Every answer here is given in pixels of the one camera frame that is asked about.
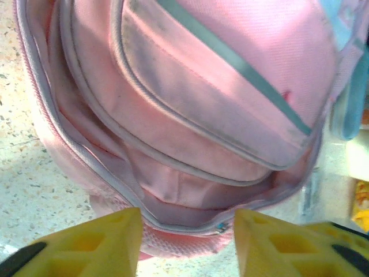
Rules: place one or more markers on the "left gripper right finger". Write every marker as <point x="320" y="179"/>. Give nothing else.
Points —
<point x="288" y="254"/>

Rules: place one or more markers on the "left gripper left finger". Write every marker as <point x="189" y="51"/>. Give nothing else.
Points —
<point x="86" y="251"/>

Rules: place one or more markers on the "pink student backpack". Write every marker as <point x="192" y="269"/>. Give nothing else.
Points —
<point x="187" y="101"/>

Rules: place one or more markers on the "yellow snack bag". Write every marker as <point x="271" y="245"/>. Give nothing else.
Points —
<point x="361" y="205"/>

